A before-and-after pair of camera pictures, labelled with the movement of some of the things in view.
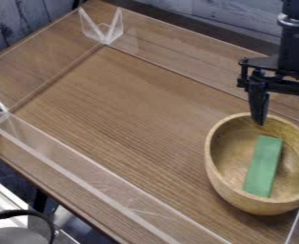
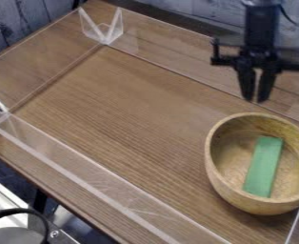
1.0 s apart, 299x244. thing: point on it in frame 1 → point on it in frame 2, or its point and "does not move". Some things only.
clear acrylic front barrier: x=87 y=184 does not move
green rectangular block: x=265 y=167 does not move
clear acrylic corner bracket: x=105 y=33 does not move
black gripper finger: x=258 y=101 → x=247 y=76
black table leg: x=40 y=201 does not move
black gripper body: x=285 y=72 → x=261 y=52
